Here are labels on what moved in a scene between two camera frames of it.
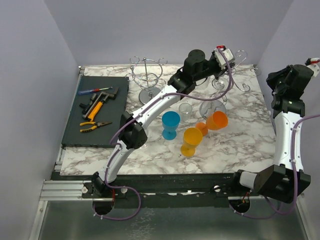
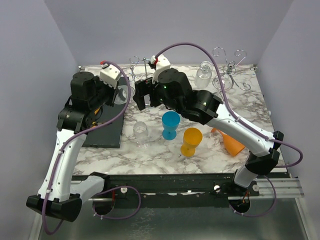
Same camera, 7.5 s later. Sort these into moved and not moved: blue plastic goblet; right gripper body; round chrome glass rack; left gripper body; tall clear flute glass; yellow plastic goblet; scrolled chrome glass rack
Moved: tall clear flute glass; right gripper body; left gripper body
Not moved: blue plastic goblet; yellow plastic goblet; round chrome glass rack; scrolled chrome glass rack
